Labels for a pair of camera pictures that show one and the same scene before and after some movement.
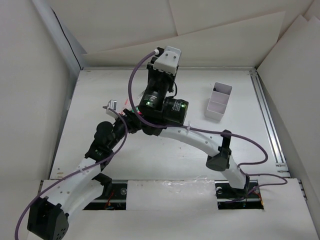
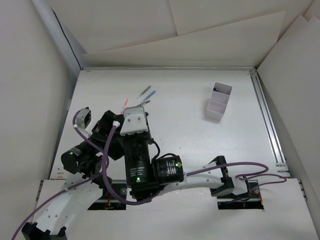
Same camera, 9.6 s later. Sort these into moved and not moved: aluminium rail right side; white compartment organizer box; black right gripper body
Moved: black right gripper body
Not moved: white compartment organizer box; aluminium rail right side
